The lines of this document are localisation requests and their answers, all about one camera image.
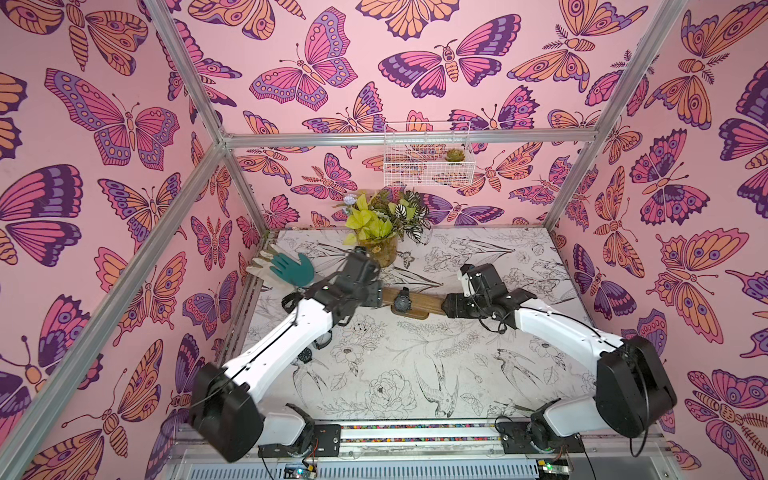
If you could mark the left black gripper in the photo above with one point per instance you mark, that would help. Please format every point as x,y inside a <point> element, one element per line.
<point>375,300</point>

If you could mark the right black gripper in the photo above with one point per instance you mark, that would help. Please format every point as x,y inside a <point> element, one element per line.
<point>455,305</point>

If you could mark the black wrist watch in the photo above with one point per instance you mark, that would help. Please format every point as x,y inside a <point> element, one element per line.
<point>305,356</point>
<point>402,303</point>
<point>323,340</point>

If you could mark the wooden watch stand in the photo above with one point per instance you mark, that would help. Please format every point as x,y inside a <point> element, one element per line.
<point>423,305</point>

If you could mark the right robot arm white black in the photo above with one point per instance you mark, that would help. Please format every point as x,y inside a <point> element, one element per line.
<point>632,389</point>

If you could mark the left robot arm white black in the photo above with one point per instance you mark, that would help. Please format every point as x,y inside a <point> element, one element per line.
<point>226,407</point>

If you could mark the teal white garden glove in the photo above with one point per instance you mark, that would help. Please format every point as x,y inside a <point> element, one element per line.
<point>275,267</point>

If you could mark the glass vase with plants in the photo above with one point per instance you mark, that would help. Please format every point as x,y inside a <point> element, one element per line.
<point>378,221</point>

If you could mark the small succulent in basket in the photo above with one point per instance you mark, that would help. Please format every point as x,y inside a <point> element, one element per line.
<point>455,155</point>

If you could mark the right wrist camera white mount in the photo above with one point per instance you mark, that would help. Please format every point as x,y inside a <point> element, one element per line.
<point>465,279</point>

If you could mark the white wire basket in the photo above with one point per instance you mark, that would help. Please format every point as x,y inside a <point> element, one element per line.
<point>421,165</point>

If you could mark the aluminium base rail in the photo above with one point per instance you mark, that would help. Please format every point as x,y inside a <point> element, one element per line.
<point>468,437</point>

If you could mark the aluminium frame back bar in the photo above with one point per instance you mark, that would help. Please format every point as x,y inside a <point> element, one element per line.
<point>427,137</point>

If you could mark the aluminium frame right post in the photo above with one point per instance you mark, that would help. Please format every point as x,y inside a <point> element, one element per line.
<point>647,49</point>

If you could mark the aluminium frame post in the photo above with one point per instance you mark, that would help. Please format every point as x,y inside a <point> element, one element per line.
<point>647,49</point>
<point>47,406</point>

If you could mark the aluminium frame left post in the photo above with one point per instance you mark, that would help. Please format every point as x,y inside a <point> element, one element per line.
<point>47,406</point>

